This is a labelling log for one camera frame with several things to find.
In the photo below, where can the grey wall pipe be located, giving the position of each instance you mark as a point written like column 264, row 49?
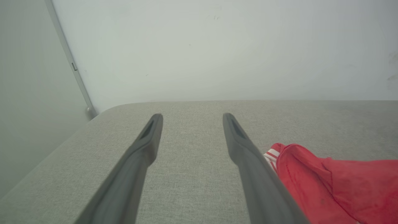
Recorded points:
column 74, row 67

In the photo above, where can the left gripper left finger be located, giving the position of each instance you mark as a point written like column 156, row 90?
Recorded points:
column 124, row 189

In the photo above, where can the red and white basketball jersey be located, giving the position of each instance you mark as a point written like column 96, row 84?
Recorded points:
column 342, row 189

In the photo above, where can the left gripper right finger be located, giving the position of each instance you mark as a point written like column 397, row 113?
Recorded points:
column 264, row 193

